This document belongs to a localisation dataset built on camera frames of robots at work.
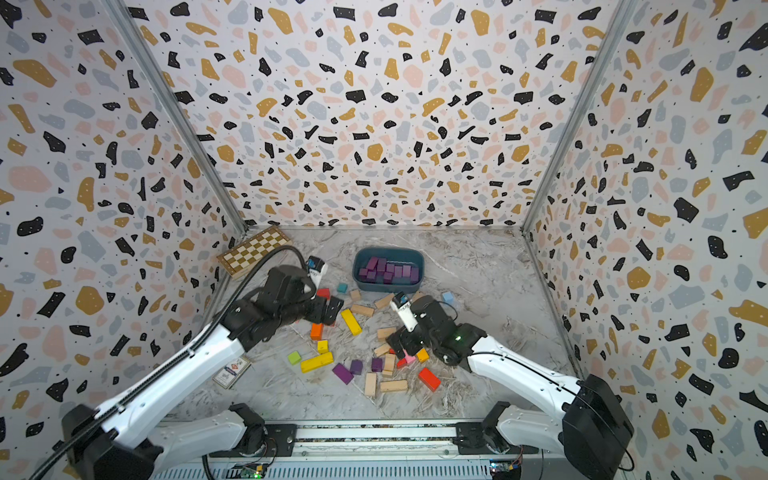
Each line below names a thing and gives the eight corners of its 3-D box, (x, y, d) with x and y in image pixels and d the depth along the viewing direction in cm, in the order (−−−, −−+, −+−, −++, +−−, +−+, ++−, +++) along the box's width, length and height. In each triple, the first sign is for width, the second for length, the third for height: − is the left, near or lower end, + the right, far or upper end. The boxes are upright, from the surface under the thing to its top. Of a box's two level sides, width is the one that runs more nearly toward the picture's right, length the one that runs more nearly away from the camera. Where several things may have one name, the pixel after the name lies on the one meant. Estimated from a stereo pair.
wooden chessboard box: (220, 262, 113) (215, 256, 110) (277, 230, 124) (274, 224, 121) (233, 279, 107) (229, 274, 105) (292, 245, 119) (289, 239, 116)
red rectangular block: (433, 393, 84) (433, 391, 82) (417, 376, 86) (417, 374, 85) (441, 384, 85) (442, 382, 84) (425, 368, 88) (425, 365, 86)
